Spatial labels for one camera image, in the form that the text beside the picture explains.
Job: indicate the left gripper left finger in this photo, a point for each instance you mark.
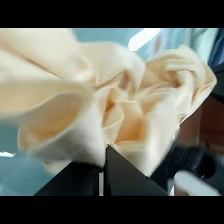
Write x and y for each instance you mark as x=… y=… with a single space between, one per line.
x=78 y=181

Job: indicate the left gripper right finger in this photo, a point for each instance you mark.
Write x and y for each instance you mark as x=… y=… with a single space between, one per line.
x=125 y=178

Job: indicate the cream T-shirt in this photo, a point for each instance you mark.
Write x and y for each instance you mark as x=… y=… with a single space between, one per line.
x=66 y=100

